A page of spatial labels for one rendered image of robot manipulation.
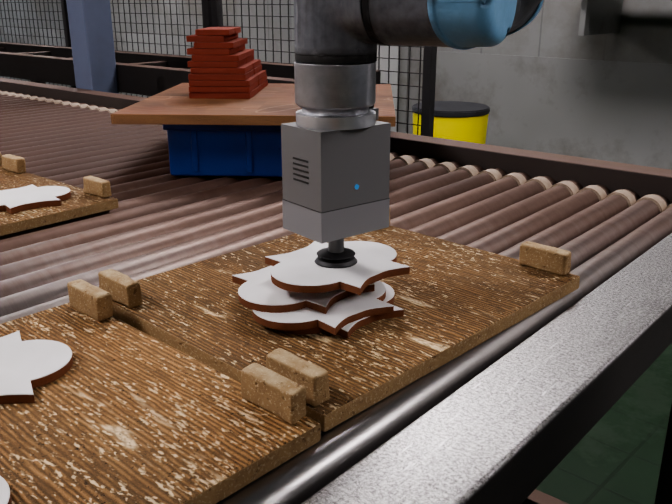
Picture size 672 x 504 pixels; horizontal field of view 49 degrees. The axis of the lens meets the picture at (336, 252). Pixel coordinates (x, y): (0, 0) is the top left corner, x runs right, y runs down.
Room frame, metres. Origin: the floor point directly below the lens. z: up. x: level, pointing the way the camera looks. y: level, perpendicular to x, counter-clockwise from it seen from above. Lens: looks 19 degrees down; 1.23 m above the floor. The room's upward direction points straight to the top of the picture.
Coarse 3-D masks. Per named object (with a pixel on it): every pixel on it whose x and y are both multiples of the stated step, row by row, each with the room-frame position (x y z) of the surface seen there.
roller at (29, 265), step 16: (400, 160) 1.48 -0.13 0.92; (416, 160) 1.51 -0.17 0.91; (272, 192) 1.22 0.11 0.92; (224, 208) 1.12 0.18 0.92; (240, 208) 1.13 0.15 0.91; (160, 224) 1.03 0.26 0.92; (176, 224) 1.04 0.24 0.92; (192, 224) 1.05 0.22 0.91; (96, 240) 0.95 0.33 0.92; (112, 240) 0.96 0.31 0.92; (128, 240) 0.97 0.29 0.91; (48, 256) 0.89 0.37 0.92; (64, 256) 0.90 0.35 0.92; (80, 256) 0.91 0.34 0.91; (0, 272) 0.84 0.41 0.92; (16, 272) 0.85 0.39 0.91
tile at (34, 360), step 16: (16, 336) 0.60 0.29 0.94; (0, 352) 0.57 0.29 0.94; (16, 352) 0.57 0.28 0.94; (32, 352) 0.57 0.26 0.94; (48, 352) 0.57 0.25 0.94; (64, 352) 0.57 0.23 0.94; (0, 368) 0.54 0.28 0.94; (16, 368) 0.54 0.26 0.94; (32, 368) 0.54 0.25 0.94; (48, 368) 0.54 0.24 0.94; (64, 368) 0.55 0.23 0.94; (0, 384) 0.51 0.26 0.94; (16, 384) 0.51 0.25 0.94; (32, 384) 0.52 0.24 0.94; (0, 400) 0.50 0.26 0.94; (16, 400) 0.50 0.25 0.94; (32, 400) 0.50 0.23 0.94
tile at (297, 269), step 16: (272, 256) 0.71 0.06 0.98; (288, 256) 0.71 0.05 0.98; (304, 256) 0.71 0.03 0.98; (368, 256) 0.71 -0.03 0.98; (384, 256) 0.71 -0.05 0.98; (272, 272) 0.66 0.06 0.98; (288, 272) 0.66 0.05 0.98; (304, 272) 0.66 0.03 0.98; (320, 272) 0.66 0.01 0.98; (336, 272) 0.66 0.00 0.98; (352, 272) 0.66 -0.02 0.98; (368, 272) 0.66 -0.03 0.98; (384, 272) 0.67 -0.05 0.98; (400, 272) 0.67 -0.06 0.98; (288, 288) 0.63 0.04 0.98; (304, 288) 0.63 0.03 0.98; (320, 288) 0.63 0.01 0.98; (336, 288) 0.64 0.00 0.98; (352, 288) 0.63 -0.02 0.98
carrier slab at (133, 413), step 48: (0, 336) 0.62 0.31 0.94; (48, 336) 0.62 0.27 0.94; (96, 336) 0.62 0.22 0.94; (144, 336) 0.62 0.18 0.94; (48, 384) 0.53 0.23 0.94; (96, 384) 0.53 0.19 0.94; (144, 384) 0.53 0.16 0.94; (192, 384) 0.53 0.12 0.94; (240, 384) 0.53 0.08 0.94; (0, 432) 0.46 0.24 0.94; (48, 432) 0.46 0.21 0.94; (96, 432) 0.46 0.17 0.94; (144, 432) 0.46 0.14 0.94; (192, 432) 0.46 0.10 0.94; (240, 432) 0.46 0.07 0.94; (288, 432) 0.46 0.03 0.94; (48, 480) 0.40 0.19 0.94; (96, 480) 0.40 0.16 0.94; (144, 480) 0.40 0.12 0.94; (192, 480) 0.40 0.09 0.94; (240, 480) 0.41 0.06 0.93
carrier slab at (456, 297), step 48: (288, 240) 0.90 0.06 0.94; (384, 240) 0.90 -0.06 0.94; (432, 240) 0.90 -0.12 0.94; (144, 288) 0.74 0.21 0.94; (192, 288) 0.74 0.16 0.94; (432, 288) 0.74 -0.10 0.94; (480, 288) 0.74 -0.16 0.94; (528, 288) 0.74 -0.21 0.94; (576, 288) 0.77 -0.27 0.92; (192, 336) 0.62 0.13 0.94; (240, 336) 0.62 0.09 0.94; (288, 336) 0.62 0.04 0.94; (336, 336) 0.62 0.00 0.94; (384, 336) 0.62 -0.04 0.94; (432, 336) 0.62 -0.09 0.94; (480, 336) 0.63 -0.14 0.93; (336, 384) 0.53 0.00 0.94; (384, 384) 0.53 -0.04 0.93
